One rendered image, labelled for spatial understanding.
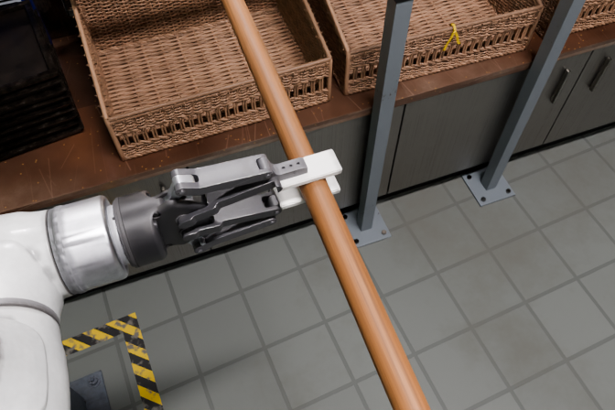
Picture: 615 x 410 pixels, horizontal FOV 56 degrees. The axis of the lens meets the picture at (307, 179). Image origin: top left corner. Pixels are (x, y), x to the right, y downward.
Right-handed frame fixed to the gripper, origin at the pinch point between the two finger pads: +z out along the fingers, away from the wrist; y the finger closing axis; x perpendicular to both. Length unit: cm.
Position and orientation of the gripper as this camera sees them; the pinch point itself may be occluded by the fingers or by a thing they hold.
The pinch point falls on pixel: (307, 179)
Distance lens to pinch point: 63.4
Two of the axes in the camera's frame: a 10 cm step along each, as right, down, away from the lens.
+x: 3.4, 7.7, -5.3
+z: 9.4, -2.8, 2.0
